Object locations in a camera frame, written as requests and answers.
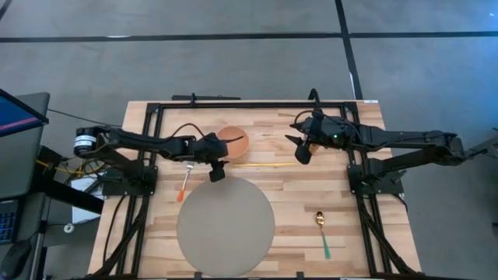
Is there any round grey textured placemat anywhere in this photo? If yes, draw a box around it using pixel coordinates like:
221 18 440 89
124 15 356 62
176 175 276 278

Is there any terracotta ribbed bowl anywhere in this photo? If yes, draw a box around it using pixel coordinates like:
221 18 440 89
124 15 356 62
216 125 251 160

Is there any silver fork with orange handle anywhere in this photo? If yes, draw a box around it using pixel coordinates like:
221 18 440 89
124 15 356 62
176 162 195 204

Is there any thin yellow stick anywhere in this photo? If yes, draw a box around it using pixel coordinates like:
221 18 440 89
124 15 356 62
233 162 298 168

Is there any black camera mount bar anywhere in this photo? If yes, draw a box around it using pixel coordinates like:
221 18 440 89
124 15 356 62
171 92 243 103

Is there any grey stand leg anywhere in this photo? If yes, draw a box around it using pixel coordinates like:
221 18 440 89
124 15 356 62
465 131 498 161

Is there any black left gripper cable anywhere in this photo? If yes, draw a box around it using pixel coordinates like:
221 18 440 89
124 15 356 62
170 122 208 142

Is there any black keyboard with blue keys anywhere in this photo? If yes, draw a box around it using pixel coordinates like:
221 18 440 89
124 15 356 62
0 199 19 246

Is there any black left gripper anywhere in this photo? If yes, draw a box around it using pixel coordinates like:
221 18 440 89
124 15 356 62
193 131 230 184

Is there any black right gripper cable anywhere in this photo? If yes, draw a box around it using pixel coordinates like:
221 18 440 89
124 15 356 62
289 87 324 129

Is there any yellow cable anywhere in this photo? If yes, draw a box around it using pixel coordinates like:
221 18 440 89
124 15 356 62
36 158 107 177

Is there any black aluminium table frame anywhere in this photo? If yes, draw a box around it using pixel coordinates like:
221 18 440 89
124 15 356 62
89 100 420 280

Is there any gold spoon with green handle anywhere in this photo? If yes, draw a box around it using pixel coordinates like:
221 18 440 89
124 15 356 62
314 210 332 261

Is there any black computer mouse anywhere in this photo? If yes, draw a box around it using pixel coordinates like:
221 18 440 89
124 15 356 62
0 240 33 280

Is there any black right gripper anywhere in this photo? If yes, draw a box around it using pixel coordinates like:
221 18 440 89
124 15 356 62
284 114 354 166

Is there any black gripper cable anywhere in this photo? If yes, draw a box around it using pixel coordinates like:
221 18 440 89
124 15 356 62
170 122 208 142
289 87 324 129

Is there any computer monitor with blue screen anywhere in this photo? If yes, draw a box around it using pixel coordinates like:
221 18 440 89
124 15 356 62
0 88 50 138

